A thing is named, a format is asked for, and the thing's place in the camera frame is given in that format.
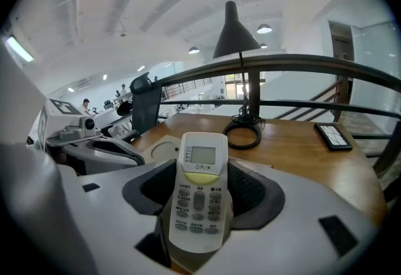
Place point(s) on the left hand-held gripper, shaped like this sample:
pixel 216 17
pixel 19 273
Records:
pixel 62 123

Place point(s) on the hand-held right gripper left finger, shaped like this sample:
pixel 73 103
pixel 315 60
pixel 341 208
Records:
pixel 109 205

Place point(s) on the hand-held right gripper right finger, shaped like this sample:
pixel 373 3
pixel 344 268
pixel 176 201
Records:
pixel 297 236

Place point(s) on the grey box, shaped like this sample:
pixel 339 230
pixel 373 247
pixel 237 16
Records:
pixel 161 150

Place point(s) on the white remote-like device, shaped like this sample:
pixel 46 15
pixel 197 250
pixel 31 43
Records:
pixel 197 205

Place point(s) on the black office chair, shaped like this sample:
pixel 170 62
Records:
pixel 145 104

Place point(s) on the round pendant light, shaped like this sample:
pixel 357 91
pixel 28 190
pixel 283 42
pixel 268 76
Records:
pixel 264 29
pixel 193 50

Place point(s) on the ceiling strip light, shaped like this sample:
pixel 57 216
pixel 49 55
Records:
pixel 19 49

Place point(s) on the glass entrance doors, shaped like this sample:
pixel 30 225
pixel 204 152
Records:
pixel 236 86

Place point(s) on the black desk lamp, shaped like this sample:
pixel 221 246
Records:
pixel 233 35

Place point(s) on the wooden desk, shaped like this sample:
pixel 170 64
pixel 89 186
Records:
pixel 313 60

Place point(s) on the black picture frame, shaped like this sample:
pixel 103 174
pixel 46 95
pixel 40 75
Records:
pixel 333 136

